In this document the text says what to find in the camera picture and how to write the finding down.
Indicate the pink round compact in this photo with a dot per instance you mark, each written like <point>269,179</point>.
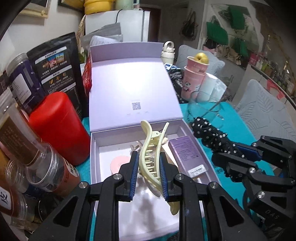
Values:
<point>117,162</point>

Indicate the teal foam mat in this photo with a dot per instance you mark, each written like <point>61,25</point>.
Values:
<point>231,129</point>

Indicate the yellow apple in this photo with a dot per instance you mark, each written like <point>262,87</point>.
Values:
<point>201,58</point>

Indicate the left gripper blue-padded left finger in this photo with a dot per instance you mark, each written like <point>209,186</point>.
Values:
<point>72,219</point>

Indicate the metal stirring spoon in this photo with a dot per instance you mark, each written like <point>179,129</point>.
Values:
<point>210,109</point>

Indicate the white small bottle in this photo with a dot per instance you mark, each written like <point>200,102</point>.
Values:
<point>168,52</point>

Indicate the grey leaf-pattern chair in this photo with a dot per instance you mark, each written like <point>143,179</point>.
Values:
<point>264,114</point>

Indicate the dark blue labelled jar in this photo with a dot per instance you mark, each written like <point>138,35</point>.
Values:
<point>24,83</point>

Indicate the clear jar brown contents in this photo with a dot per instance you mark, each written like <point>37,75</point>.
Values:
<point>44,167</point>

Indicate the black snack bag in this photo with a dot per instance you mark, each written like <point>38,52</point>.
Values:
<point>57,66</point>

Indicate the pink paper cup stack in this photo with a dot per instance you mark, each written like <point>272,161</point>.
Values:
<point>194,74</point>

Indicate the yellow pot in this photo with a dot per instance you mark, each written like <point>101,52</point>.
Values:
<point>97,6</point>

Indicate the purple cosmetics box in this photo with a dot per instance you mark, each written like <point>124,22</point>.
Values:
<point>188,157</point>

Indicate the lavender gift box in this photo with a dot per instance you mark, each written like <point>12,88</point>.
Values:
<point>130,84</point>

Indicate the red canister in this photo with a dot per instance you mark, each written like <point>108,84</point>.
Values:
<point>56,122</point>

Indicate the framed picture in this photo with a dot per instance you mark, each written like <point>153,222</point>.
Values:
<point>37,8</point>

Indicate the glass Hello Kitty mug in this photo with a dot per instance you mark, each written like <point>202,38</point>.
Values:
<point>191,112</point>

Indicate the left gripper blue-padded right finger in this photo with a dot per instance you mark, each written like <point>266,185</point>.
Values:
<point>207,211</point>

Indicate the yellow hair clip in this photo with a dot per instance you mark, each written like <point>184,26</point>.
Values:
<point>150,155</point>

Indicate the black polka dot scrunchie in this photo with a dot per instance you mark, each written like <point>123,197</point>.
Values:
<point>213,138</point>

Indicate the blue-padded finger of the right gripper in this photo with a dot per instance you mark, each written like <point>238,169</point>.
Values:
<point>249,148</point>
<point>236,168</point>

